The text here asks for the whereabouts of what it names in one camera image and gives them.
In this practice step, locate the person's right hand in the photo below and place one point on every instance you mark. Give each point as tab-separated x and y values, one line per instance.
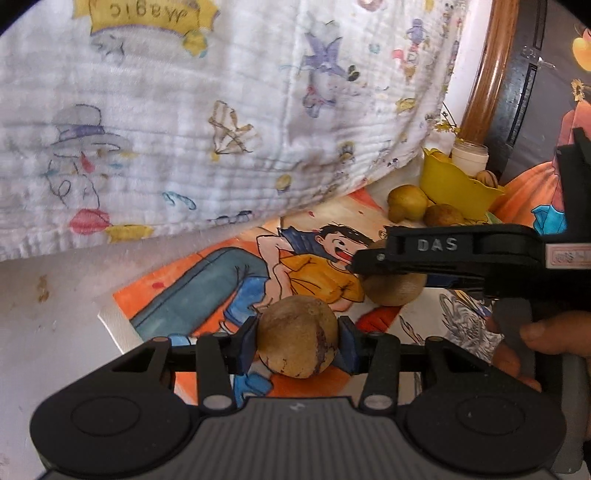
558	334

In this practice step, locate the white plastic jar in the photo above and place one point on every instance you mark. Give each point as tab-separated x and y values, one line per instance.
468	157

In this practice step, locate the yellow flower sprig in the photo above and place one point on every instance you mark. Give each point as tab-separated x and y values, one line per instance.
446	127

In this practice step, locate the yellow scalloped plastic bowl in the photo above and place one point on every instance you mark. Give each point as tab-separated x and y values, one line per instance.
452	187

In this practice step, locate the white printed cartoon blanket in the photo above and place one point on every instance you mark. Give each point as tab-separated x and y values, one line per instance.
184	115

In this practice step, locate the orange dress figure poster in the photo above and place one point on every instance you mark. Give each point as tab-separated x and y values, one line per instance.
535	189

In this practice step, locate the striped pale melon fruit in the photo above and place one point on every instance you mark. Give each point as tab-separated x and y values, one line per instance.
487	178

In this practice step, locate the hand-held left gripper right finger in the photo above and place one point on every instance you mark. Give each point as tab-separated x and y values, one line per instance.
347	344

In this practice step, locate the brown wooden pole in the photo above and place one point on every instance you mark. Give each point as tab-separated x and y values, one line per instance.
489	69

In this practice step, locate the cartoon boy drawing sheet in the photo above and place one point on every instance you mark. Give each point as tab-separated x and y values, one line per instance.
221	286

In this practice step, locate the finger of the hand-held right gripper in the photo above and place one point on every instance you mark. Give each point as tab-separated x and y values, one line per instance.
455	281
369	262

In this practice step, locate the yellow-green round fruit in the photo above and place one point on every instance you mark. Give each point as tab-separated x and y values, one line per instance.
406	201

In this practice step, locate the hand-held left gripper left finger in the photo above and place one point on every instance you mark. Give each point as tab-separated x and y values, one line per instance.
247	344

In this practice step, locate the brown round fruit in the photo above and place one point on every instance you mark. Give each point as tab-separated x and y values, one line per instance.
295	339
443	216
392	290

